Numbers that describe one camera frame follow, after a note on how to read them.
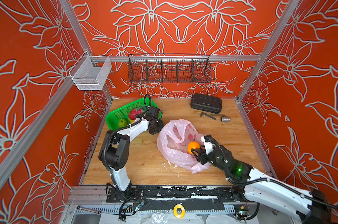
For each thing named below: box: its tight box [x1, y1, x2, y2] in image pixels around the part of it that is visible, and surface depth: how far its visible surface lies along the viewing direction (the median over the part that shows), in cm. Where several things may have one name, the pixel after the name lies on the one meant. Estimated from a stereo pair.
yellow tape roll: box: [173, 203, 186, 219], surface depth 69 cm
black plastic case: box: [190, 93, 223, 114], surface depth 111 cm
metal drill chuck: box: [220, 114, 231, 123], surface depth 103 cm
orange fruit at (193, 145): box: [187, 140, 201, 155], surface depth 76 cm
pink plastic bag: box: [156, 119, 211, 174], surface depth 79 cm
